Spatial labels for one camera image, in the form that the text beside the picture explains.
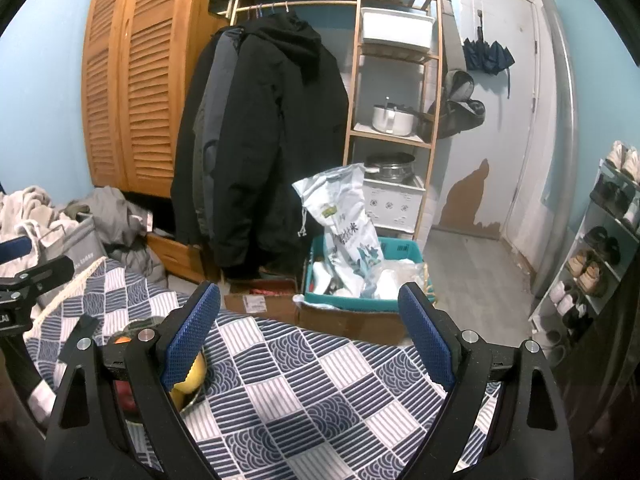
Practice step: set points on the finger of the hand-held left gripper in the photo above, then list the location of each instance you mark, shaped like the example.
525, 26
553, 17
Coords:
14, 250
45, 275

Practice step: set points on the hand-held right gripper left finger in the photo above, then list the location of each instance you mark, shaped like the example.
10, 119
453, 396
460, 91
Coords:
192, 340

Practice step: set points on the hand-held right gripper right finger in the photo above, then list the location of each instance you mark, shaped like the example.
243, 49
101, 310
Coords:
430, 340

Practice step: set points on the yellow-green pear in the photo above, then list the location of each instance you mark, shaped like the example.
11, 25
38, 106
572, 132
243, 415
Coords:
192, 377

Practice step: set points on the ribbed glass plate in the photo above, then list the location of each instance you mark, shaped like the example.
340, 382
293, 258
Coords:
200, 394

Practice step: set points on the small tangerine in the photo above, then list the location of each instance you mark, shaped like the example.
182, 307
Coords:
121, 340

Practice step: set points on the large red apple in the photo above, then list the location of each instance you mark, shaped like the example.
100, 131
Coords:
125, 395

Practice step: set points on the white fleece blanket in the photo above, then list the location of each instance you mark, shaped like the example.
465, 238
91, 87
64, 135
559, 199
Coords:
30, 210

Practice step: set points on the grey fabric storage bag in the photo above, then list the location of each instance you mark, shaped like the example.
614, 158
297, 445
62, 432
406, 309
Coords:
85, 250

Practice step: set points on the white plastic bag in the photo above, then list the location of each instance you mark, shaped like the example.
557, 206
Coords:
400, 275

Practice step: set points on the red label cardboard box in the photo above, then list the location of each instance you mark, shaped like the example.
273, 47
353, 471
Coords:
260, 305

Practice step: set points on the wooden drawer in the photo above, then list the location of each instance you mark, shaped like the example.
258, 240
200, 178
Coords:
175, 255

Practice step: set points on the teal plastic basket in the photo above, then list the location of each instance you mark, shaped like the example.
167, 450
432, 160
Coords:
350, 304

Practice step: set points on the grey clothes pile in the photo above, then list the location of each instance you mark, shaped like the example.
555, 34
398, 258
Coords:
110, 215

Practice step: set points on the metal shoe rack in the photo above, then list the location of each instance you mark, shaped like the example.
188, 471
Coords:
540, 305

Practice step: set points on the blue white patterned tablecloth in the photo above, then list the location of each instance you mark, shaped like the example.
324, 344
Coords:
310, 385

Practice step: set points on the white patterned box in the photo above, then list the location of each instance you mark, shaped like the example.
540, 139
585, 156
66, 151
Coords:
395, 207

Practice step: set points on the white printed rice bag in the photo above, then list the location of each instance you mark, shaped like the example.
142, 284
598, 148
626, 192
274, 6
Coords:
345, 230

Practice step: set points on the steel pot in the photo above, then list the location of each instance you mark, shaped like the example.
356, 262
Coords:
390, 170

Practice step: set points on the rows of shoes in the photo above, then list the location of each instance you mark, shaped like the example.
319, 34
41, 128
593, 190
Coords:
590, 270

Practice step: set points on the wooden louvered wardrobe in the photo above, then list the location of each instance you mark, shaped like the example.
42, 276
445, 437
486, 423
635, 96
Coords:
150, 85

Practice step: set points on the black hooded coat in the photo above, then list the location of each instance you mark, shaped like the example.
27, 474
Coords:
280, 135

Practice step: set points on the white cooking pot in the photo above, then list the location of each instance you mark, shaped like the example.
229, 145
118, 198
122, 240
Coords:
392, 120

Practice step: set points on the grey hanging bag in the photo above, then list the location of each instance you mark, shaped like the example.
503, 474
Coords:
460, 115

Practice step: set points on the white door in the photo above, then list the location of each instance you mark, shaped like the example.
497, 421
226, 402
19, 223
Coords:
495, 110

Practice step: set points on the wooden shelf rack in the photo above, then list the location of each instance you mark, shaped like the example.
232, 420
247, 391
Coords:
352, 110

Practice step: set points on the silver pipe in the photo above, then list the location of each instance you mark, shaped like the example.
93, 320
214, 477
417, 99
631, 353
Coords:
562, 135

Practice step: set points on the grey jacket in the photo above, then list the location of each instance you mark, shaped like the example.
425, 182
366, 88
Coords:
215, 90

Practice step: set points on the dark blue umbrella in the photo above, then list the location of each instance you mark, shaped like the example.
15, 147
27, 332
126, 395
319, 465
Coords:
487, 57

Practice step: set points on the white storage box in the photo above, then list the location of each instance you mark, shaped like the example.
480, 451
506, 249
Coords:
397, 27

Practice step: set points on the wooden clothes rail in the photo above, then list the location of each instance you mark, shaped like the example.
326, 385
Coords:
320, 4

